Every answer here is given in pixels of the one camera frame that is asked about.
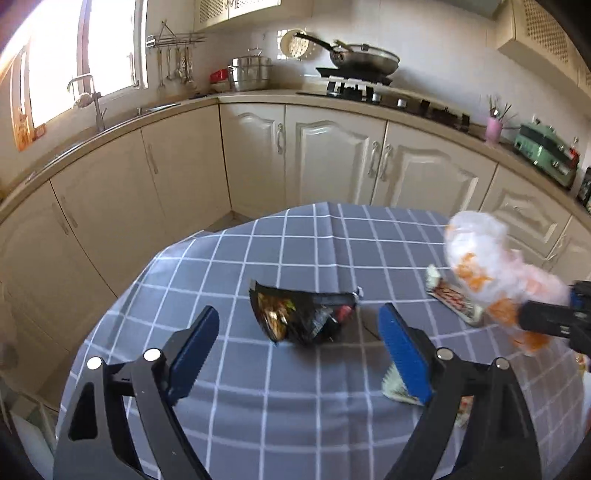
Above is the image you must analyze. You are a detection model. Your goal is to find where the green countertop appliance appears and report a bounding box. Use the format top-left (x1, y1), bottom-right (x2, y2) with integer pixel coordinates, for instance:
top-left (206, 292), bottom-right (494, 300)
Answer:
top-left (513, 122), bottom-right (580, 188)

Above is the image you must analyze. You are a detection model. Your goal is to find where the cream kitchen base cabinet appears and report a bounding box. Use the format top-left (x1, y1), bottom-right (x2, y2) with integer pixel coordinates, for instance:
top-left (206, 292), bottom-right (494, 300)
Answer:
top-left (0, 95), bottom-right (591, 398)

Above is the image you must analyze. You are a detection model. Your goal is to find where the white colander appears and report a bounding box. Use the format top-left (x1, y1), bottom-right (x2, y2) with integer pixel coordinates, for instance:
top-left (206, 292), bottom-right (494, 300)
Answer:
top-left (281, 28), bottom-right (319, 63)

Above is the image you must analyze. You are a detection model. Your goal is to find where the metal utensil rack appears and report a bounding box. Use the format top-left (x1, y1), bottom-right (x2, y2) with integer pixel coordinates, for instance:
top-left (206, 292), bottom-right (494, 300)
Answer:
top-left (147, 21), bottom-right (207, 88)

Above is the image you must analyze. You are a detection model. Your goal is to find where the green white wrapper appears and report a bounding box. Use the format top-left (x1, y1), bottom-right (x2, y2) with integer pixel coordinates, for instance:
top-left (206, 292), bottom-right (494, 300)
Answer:
top-left (381, 361), bottom-right (424, 408)

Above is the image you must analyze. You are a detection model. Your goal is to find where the cream lattice wall cabinet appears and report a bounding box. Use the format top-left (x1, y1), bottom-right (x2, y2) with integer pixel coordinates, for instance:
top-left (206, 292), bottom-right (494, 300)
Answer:
top-left (194, 0), bottom-right (282, 31)
top-left (496, 0), bottom-right (591, 90)

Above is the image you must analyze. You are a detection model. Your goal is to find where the black snack wrapper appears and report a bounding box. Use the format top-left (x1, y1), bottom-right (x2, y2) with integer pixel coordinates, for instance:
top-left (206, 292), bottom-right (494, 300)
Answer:
top-left (248, 279), bottom-right (364, 348)

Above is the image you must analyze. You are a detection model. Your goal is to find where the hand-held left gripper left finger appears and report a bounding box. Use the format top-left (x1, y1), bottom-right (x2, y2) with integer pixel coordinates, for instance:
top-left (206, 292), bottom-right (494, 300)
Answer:
top-left (54, 305), bottom-right (221, 480)

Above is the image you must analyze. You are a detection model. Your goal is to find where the black gas stove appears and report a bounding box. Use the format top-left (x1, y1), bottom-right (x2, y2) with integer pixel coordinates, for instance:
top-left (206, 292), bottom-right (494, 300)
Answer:
top-left (295, 67), bottom-right (472, 130)

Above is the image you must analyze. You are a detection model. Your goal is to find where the steel steamer pot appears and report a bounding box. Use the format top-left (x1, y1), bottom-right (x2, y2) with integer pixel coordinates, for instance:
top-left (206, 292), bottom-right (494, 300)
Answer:
top-left (228, 47), bottom-right (273, 92)

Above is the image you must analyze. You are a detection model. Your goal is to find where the grey checked tablecloth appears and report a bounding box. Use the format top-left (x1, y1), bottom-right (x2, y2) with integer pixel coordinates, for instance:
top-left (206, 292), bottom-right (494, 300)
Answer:
top-left (54, 200), bottom-right (591, 480)

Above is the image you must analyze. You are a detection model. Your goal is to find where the pink utensil holder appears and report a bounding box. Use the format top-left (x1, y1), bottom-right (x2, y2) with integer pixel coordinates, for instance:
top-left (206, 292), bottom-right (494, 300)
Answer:
top-left (485, 115), bottom-right (505, 145)

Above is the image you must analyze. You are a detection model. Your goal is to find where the white orange plastic bag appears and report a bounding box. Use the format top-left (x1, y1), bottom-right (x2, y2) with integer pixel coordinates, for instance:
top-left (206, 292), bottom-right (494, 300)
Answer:
top-left (443, 210), bottom-right (572, 357)

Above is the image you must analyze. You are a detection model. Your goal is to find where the striped snack wrapper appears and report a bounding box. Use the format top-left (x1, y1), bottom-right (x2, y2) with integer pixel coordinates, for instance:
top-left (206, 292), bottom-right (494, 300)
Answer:
top-left (424, 264), bottom-right (485, 328)

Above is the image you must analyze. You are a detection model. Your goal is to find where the steel wok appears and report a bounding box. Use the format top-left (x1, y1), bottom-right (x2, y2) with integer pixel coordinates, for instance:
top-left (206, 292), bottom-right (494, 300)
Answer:
top-left (294, 31), bottom-right (400, 77)

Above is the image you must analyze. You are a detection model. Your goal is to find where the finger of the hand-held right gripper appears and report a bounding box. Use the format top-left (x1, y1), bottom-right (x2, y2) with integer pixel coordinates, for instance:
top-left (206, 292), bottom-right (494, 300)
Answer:
top-left (519, 300), bottom-right (573, 334)

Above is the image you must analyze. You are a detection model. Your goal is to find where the orange packet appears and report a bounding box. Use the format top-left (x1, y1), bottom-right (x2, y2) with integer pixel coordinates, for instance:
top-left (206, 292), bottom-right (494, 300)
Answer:
top-left (14, 104), bottom-right (47, 152)

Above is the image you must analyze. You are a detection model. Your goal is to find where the kitchen window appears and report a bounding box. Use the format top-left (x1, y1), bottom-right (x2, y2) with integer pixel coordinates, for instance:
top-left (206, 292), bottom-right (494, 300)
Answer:
top-left (0, 0), bottom-right (148, 134)

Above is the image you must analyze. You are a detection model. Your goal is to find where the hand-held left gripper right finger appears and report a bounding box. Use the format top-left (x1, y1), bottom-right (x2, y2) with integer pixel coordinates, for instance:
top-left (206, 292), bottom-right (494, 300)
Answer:
top-left (378, 302), bottom-right (542, 480)

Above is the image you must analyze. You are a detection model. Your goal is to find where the steel faucet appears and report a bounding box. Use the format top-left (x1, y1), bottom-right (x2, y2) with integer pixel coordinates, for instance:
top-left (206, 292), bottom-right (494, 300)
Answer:
top-left (67, 74), bottom-right (108, 132)

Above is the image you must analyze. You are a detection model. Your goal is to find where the steel sink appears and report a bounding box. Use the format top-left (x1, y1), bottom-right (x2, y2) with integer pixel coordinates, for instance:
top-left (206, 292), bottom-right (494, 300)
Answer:
top-left (136, 102), bottom-right (183, 115)

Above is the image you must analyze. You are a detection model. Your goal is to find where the colourful snack wrapper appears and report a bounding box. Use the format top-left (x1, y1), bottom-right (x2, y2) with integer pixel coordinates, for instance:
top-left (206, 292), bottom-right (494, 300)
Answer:
top-left (454, 396), bottom-right (475, 428)

